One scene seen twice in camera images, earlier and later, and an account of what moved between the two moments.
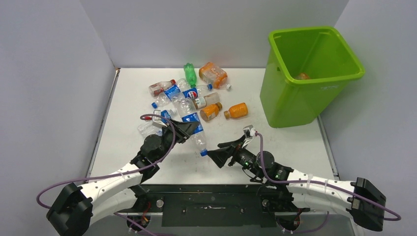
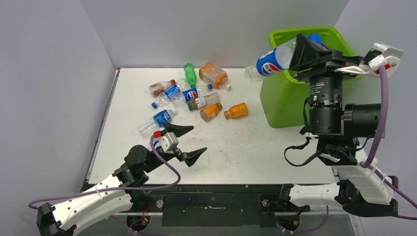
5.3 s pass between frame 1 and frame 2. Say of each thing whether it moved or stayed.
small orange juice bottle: stayed
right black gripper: moved
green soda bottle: stayed
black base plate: stayed
